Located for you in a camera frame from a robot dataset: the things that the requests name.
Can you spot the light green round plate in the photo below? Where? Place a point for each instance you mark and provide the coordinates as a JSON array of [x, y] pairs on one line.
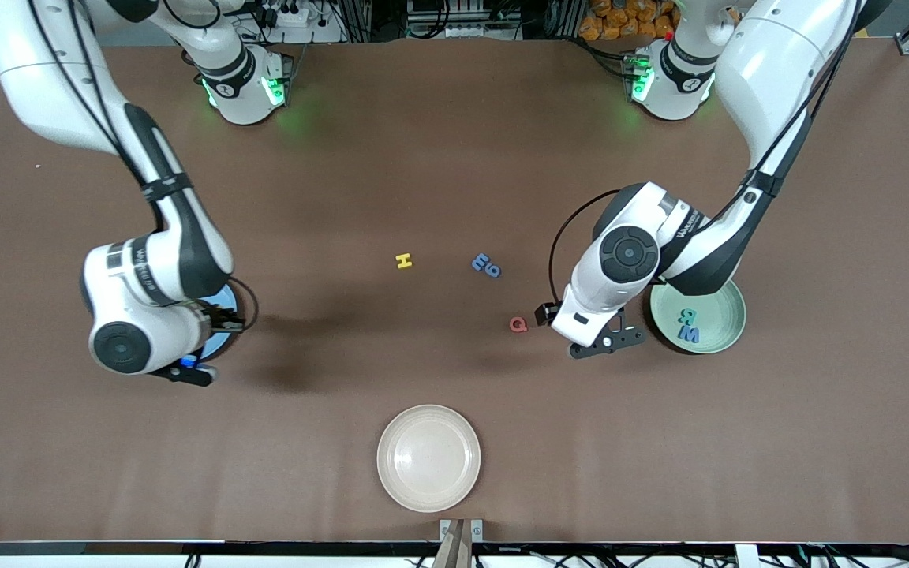
[[719, 323]]

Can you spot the brown table cover sheet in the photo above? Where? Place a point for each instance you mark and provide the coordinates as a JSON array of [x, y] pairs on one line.
[[454, 371]]

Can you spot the teal foam letter R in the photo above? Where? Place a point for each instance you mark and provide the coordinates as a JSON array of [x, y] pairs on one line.
[[683, 314]]

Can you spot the grey equipment rack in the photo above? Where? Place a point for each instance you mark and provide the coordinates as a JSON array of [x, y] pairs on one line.
[[462, 16]]

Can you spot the red foam letter Q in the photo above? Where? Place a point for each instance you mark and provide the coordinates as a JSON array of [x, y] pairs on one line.
[[512, 324]]

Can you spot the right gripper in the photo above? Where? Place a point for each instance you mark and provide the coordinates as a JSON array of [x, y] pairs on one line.
[[222, 319]]

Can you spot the small blue round foam letter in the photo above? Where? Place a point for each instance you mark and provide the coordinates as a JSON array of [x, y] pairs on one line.
[[496, 273]]

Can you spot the yellow foam letter H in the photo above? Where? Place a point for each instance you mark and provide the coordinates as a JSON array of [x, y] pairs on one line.
[[404, 261]]

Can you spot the beige round plate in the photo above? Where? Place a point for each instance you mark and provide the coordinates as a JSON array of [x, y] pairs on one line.
[[428, 457]]

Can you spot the pile of orange objects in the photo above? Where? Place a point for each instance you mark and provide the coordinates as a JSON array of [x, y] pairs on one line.
[[612, 24]]

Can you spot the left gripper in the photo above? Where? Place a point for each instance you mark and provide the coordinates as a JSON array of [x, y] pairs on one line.
[[543, 313]]

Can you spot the white power strip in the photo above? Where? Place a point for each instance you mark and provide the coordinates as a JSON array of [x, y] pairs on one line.
[[289, 14]]

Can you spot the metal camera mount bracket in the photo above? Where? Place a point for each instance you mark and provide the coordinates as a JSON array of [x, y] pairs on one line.
[[461, 548]]

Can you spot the blue round plate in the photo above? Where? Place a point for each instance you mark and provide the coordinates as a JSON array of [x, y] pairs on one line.
[[222, 347]]

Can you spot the blue foam letter E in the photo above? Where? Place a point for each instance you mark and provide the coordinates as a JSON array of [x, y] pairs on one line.
[[480, 261]]

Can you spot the blue foam letter W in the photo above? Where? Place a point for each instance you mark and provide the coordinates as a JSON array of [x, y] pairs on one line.
[[689, 335]]

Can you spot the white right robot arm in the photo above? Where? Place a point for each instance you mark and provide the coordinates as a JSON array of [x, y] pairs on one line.
[[44, 87]]

